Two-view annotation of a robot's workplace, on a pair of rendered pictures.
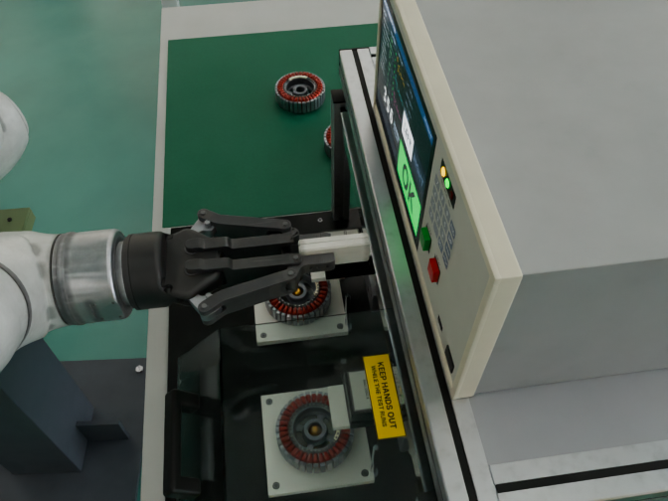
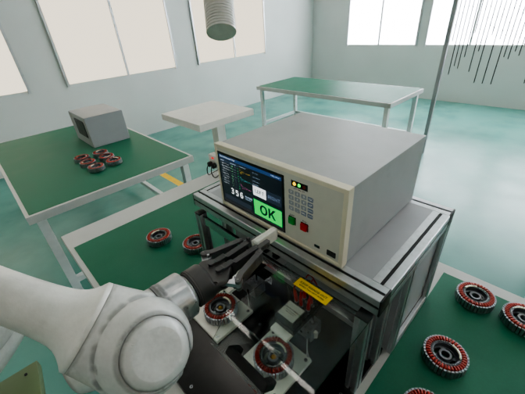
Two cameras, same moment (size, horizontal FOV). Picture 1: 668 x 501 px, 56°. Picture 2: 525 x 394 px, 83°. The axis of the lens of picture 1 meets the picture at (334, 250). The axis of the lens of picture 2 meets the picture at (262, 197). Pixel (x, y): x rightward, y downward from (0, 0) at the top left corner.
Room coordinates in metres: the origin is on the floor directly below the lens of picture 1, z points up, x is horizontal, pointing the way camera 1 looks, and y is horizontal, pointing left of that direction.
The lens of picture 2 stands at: (-0.05, 0.30, 1.61)
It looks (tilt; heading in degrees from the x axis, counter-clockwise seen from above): 31 degrees down; 325
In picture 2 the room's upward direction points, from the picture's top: 4 degrees counter-clockwise
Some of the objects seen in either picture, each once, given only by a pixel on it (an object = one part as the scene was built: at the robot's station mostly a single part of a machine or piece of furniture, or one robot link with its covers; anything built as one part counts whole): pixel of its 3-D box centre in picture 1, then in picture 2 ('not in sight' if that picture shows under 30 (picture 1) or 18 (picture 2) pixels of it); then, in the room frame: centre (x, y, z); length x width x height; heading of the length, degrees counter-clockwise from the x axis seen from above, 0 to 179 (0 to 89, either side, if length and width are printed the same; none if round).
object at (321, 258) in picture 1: (310, 270); (263, 249); (0.36, 0.02, 1.18); 0.05 x 0.03 x 0.01; 98
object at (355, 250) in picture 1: (334, 252); (266, 240); (0.38, 0.00, 1.18); 0.07 x 0.01 x 0.03; 98
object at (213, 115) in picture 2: not in sight; (212, 150); (1.44, -0.40, 0.98); 0.37 x 0.35 x 0.46; 8
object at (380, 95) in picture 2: not in sight; (330, 114); (2.86, -3.00, 0.38); 2.10 x 0.90 x 0.75; 8
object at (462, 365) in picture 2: not in sight; (444, 356); (0.06, -0.36, 0.77); 0.11 x 0.11 x 0.04
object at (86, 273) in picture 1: (99, 275); (176, 299); (0.35, 0.23, 1.18); 0.09 x 0.06 x 0.09; 8
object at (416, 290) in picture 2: not in sight; (415, 285); (0.20, -0.40, 0.91); 0.28 x 0.03 x 0.32; 98
